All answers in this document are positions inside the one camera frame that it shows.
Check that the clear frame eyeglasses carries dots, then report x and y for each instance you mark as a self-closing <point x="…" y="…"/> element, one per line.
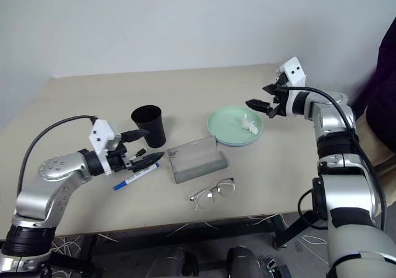
<point x="209" y="194"/>

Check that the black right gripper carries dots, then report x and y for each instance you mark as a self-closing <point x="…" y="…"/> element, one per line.
<point x="280" y="106"/>

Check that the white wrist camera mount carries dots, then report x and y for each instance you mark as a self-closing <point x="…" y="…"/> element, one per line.
<point x="100" y="135"/>
<point x="295" y="72"/>

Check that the crumpled white paper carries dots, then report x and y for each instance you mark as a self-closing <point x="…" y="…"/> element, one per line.
<point x="249" y="124"/>

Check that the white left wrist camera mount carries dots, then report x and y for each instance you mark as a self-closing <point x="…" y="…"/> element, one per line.
<point x="100" y="135"/>

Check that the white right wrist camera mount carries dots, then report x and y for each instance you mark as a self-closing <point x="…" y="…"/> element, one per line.
<point x="295" y="72"/>

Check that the black metal table frame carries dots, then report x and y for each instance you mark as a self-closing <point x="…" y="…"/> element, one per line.
<point x="216" y="228"/>

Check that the dark rounded shape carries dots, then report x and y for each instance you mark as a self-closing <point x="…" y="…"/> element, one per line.
<point x="244" y="261"/>
<point x="170" y="262"/>

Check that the mint green plate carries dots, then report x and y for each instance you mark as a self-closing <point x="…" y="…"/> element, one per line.
<point x="226" y="123"/>

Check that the blue capped white marker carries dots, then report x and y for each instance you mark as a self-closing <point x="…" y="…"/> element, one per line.
<point x="133" y="177"/>

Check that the grey open glasses case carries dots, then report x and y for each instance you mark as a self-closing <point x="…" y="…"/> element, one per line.
<point x="191" y="158"/>

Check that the light wooden furniture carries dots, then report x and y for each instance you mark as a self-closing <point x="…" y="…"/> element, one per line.
<point x="386" y="166"/>

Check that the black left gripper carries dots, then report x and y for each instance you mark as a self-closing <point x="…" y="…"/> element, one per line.
<point x="117" y="162"/>

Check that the black plastic cup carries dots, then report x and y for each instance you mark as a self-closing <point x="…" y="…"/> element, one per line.
<point x="154" y="132"/>

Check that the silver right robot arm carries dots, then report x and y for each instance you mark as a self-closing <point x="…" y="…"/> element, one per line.
<point x="340" y="179"/>

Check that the person in dark purple clothes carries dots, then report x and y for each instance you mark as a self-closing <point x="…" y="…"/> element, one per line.
<point x="386" y="89"/>

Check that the black capped marker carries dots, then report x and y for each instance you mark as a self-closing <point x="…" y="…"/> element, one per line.
<point x="142" y="151"/>

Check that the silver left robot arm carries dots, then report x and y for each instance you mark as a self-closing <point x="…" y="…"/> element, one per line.
<point x="55" y="169"/>

